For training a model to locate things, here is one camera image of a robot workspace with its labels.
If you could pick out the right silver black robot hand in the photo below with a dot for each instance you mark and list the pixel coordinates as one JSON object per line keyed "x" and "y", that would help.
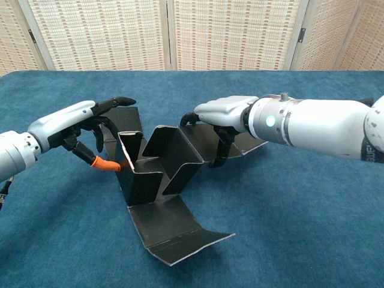
{"x": 225, "y": 111}

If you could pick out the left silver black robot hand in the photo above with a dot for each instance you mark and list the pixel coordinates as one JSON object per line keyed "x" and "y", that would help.
{"x": 60, "y": 123}

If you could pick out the black foldable cardboard box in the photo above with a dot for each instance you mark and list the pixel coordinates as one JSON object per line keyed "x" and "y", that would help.
{"x": 177, "y": 150}

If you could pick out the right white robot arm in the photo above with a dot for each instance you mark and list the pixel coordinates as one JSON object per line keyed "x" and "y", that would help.
{"x": 315, "y": 126}

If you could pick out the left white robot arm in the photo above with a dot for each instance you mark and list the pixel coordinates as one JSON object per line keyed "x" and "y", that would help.
{"x": 15, "y": 153}

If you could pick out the bamboo folding screen panel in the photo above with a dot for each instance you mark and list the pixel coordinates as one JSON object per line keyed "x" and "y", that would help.
{"x": 369, "y": 39}
{"x": 234, "y": 33}
{"x": 15, "y": 39}
{"x": 324, "y": 33}
{"x": 105, "y": 33}

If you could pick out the black screen hinge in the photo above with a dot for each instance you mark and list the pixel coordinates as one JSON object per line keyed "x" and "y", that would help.
{"x": 31, "y": 34}
{"x": 302, "y": 33}

